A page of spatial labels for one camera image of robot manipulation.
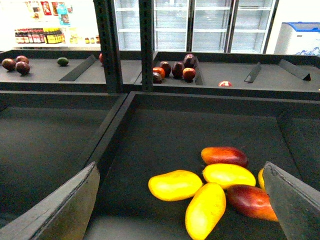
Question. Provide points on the sauce bottles shelf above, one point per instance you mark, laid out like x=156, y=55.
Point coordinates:
x=53, y=36

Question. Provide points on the yellow mango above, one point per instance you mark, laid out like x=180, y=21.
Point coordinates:
x=175, y=185
x=205, y=210
x=227, y=175

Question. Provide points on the red mango lower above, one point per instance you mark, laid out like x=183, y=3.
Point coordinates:
x=251, y=201

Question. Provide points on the white chest freezer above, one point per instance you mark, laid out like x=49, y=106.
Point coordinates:
x=297, y=37

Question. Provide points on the dark passion fruit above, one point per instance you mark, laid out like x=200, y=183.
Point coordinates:
x=22, y=67

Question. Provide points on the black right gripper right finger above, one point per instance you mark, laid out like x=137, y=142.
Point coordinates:
x=295, y=203

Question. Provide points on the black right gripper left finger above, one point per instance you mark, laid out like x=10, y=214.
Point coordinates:
x=62, y=215

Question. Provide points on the red mango upper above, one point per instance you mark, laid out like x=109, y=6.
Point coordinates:
x=224, y=155

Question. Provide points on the red mango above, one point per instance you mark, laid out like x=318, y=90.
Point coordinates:
x=251, y=201
x=224, y=155

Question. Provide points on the green avocado far shelf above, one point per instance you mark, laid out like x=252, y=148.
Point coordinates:
x=62, y=61

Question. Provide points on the glass door refrigerator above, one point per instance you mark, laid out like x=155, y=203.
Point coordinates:
x=213, y=26

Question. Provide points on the red apple far tray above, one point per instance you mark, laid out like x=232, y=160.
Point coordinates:
x=225, y=83

